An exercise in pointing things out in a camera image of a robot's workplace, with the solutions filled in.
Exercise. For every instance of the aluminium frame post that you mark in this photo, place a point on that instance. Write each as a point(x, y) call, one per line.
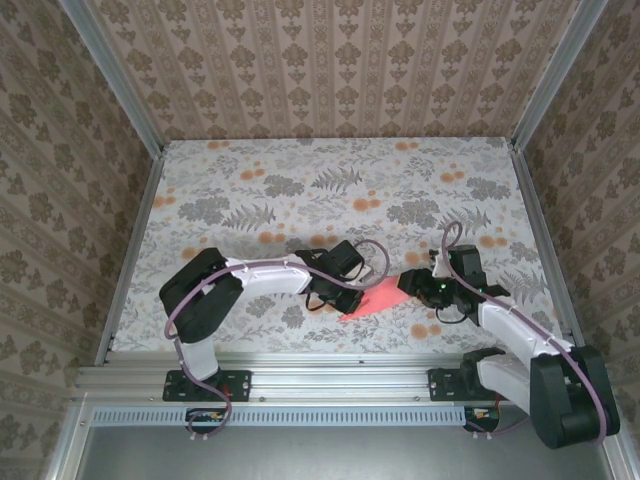
point(552, 75)
point(112, 75)

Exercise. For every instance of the black controller board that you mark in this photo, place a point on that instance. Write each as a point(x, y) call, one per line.
point(205, 419)
point(482, 419)

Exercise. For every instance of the aluminium lower frame rail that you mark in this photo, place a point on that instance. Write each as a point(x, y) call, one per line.
point(622, 467)
point(67, 450)

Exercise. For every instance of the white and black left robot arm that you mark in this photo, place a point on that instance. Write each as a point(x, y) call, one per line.
point(275, 275)

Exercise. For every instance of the pink square paper sheet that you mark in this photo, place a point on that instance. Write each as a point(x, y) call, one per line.
point(382, 297)

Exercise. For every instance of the aluminium side rail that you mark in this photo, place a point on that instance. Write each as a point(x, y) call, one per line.
point(131, 260)
point(546, 250)

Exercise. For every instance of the grey metal sheet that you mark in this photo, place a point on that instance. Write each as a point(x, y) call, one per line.
point(350, 455)

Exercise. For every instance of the floral patterned table cover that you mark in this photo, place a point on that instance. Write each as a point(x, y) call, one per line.
point(300, 165)

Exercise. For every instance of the aluminium profile beam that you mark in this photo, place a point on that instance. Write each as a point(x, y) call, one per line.
point(340, 382)

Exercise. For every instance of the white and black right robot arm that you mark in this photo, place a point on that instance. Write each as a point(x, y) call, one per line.
point(520, 330)

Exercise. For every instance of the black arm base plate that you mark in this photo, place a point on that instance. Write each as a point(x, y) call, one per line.
point(240, 385)
point(442, 385)

